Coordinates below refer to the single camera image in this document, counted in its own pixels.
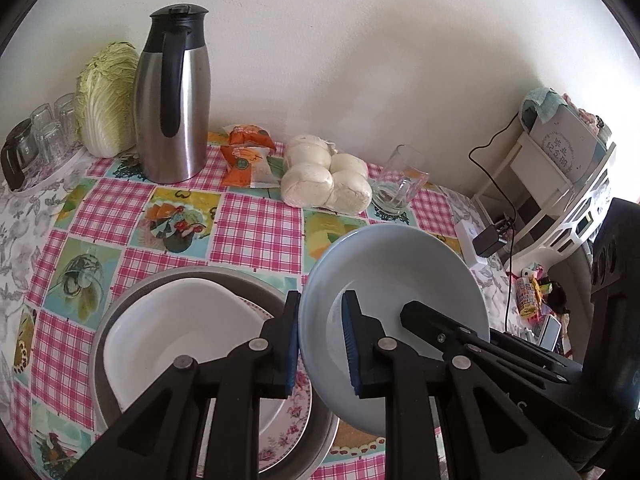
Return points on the light blue bowl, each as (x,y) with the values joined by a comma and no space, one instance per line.
(390,270)

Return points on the stainless steel thermos jug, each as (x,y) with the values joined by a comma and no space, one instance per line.
(185,110)

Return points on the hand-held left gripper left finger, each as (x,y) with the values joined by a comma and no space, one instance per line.
(291,345)

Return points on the yellow snack packet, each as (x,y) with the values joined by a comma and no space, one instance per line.
(529,296)

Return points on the white power strip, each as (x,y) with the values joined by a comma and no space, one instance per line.
(470,245)

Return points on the square white plate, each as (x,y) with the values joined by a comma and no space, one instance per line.
(190,320)

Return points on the white shelf rack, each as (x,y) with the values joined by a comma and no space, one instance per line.
(540,220)

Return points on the clear glass cup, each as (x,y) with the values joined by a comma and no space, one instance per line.
(66,112)
(51,145)
(42,116)

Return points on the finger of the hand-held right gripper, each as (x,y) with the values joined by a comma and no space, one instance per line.
(425,317)

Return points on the round floral plate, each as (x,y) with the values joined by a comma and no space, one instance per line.
(292,425)

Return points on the stainless steel plate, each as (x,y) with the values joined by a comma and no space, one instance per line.
(257,292)

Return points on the grey printed card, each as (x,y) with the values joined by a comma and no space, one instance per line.
(565,142)

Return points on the glass mug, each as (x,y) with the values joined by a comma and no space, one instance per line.
(400,185)

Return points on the napa cabbage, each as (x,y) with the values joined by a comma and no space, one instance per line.
(105,100)

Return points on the white tray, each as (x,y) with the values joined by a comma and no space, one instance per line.
(62,172)

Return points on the white steamed bun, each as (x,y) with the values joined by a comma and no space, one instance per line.
(350,164)
(305,185)
(307,150)
(350,195)

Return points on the orange snack packet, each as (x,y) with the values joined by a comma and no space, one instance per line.
(247,136)
(247,165)

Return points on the black charger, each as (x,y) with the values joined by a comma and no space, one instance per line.
(492,240)

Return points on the smartphone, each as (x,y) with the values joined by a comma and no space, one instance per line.
(550,334)

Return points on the teal cloth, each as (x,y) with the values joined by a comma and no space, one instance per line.
(542,105)

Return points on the pink checked tablecloth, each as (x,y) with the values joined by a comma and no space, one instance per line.
(250,215)

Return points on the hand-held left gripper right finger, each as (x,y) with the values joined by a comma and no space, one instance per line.
(350,345)

